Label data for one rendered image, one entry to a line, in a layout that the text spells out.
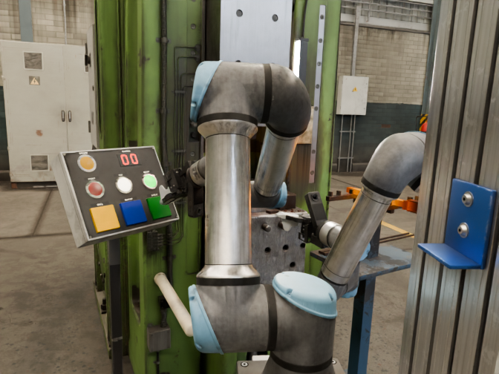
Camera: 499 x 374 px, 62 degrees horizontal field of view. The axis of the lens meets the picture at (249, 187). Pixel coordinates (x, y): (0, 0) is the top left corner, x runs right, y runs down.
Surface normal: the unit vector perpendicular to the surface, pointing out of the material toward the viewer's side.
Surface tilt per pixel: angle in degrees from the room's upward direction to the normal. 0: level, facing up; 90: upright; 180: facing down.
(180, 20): 90
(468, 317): 90
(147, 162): 60
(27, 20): 90
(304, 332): 90
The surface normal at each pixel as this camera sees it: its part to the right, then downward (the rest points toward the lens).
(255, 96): 0.12, 0.28
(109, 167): 0.68, -0.36
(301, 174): 0.42, 0.19
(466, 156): -1.00, -0.01
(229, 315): 0.12, -0.16
